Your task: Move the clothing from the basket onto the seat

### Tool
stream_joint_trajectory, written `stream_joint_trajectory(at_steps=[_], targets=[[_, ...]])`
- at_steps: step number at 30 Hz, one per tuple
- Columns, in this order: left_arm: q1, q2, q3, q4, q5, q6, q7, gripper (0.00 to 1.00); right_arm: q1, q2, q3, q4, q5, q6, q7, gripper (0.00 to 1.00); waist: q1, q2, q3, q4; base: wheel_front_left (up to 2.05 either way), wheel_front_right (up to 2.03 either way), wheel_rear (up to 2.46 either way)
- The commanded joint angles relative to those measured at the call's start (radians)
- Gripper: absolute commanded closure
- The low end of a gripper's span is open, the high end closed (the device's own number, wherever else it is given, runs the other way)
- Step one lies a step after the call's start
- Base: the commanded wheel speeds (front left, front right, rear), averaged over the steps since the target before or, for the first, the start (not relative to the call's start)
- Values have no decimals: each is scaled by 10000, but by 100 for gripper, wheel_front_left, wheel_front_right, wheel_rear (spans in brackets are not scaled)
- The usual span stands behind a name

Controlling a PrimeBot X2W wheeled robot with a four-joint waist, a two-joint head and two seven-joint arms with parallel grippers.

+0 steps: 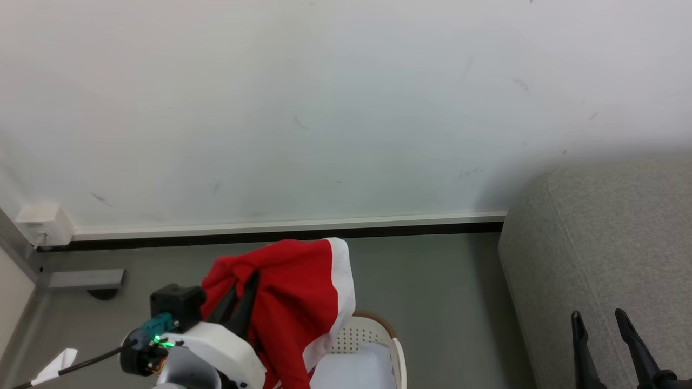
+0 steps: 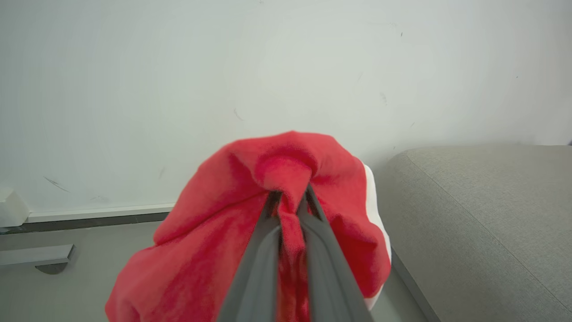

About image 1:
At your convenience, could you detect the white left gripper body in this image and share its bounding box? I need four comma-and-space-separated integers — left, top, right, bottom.
119, 321, 267, 389

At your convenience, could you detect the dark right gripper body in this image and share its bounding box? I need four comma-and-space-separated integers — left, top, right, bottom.
651, 370, 692, 389

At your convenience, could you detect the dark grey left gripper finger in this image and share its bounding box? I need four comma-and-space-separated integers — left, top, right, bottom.
228, 270, 261, 342
207, 281, 239, 326

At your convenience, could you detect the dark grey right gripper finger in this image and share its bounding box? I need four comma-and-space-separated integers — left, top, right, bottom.
571, 311, 602, 389
615, 308, 662, 389

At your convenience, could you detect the red garment with white trim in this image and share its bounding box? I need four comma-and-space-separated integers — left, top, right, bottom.
201, 237, 356, 389

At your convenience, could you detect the white perforated laundry basket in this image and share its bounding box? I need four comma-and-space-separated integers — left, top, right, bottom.
309, 310, 407, 389

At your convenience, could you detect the white and black baseboard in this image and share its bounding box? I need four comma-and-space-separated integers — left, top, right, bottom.
37, 211, 508, 252

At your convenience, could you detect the grey fabric sofa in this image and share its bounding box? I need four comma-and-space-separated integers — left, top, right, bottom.
498, 157, 692, 389

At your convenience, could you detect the white cloth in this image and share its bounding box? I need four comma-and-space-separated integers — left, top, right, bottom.
310, 341, 398, 389

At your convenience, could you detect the grey metal furniture foot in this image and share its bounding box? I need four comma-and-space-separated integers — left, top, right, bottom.
45, 269, 127, 301

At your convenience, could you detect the thin black cable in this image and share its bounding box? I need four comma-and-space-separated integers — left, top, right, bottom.
10, 346, 130, 389

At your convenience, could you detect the white cable label tag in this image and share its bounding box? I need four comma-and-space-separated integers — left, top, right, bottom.
31, 348, 78, 387

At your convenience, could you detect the white wall outlet box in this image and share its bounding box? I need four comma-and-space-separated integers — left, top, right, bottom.
15, 202, 75, 248

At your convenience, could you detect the grey metal frame post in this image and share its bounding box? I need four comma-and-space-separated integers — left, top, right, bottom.
0, 207, 50, 379

